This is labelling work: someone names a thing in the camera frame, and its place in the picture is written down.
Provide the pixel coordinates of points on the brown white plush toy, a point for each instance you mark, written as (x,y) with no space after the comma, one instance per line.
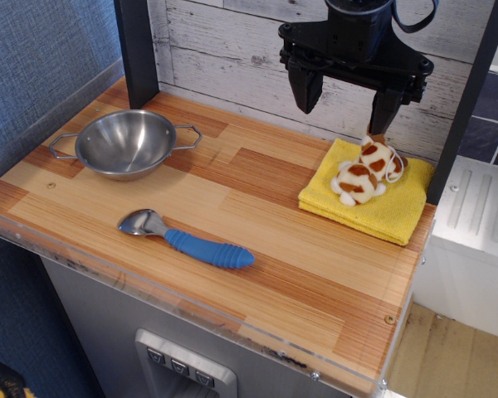
(359,181)

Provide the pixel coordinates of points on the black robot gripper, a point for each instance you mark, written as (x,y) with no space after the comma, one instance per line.
(357,44)

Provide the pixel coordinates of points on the steel bowl with handles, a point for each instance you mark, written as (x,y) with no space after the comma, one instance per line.
(126,145)

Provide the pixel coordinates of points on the dark left vertical post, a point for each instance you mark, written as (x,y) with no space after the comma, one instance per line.
(137,49)

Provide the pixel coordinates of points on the silver dispenser button panel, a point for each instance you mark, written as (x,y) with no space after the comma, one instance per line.
(171,370)

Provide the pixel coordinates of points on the yellow folded cloth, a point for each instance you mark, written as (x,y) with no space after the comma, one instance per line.
(392,217)

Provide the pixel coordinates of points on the dark right vertical post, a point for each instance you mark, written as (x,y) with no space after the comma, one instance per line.
(484,57)

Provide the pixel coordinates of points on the dark vertical post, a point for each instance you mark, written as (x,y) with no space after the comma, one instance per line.
(137,49)
(484,57)

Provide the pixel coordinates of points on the yellow black object corner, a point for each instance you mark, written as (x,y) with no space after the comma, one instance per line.
(12,384)

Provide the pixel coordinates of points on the white toy sink unit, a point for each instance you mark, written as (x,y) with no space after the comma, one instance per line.
(458,276)

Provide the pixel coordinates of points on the grey toy fridge cabinet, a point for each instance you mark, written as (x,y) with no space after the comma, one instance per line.
(275,344)

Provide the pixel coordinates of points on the blue handled metal scoop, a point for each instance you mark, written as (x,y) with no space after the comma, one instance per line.
(149,222)

